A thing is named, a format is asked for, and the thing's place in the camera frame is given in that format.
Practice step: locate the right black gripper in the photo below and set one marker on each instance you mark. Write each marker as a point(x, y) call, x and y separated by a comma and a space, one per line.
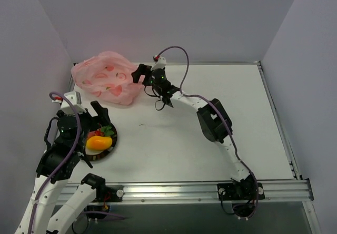
point(147, 76)

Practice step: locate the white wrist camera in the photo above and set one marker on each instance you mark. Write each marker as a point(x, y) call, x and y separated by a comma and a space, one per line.
point(159, 63)
point(70, 102)

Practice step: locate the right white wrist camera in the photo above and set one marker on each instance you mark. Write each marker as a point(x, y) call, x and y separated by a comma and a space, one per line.
point(159, 63)

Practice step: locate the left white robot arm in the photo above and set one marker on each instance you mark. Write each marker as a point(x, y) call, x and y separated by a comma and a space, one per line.
point(52, 175)

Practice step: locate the fake yellow orange mango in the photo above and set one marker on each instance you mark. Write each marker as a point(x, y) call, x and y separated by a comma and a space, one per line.
point(99, 143)

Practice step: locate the pink plastic bag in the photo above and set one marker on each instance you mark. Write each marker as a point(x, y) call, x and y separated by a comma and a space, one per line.
point(107, 76)

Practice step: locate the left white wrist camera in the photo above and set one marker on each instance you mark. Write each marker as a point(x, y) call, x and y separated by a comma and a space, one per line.
point(70, 102)

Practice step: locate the fake red peach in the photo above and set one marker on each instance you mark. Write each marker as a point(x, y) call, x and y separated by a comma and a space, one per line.
point(92, 133)

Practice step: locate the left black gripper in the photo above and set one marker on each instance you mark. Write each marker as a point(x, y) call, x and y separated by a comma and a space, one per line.
point(92, 116)

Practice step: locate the aluminium table frame rail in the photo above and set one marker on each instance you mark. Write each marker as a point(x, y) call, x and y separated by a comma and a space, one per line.
point(162, 157)

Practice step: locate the fake berry sprig with leaves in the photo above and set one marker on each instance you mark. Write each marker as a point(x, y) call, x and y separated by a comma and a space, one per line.
point(105, 131)

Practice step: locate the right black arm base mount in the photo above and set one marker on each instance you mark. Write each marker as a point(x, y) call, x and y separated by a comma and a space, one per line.
point(239, 200)

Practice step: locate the black rimmed ceramic plate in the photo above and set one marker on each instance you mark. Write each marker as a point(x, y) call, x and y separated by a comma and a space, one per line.
point(98, 155)

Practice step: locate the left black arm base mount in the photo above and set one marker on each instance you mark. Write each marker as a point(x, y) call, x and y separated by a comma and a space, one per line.
point(113, 193)

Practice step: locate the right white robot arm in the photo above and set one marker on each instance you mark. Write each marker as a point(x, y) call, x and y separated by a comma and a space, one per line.
point(214, 121)

